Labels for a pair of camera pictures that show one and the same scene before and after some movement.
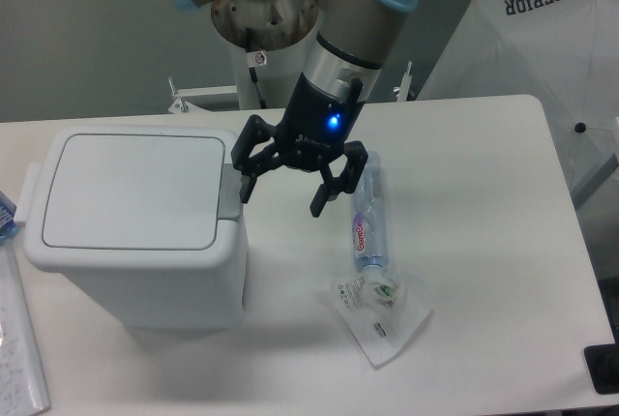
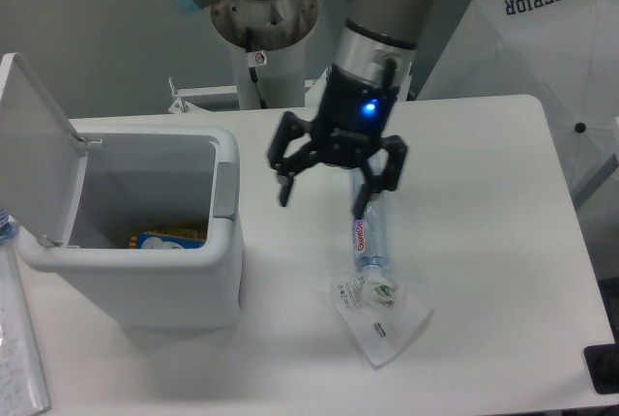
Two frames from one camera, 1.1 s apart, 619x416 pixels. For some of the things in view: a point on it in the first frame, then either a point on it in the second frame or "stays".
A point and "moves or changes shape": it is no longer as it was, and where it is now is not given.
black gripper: (316, 124) → (352, 115)
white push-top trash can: (148, 219) moves or changes shape
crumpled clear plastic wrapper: (385, 311) stays
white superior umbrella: (553, 36) stays
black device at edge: (603, 367) stays
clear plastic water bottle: (369, 224) stays
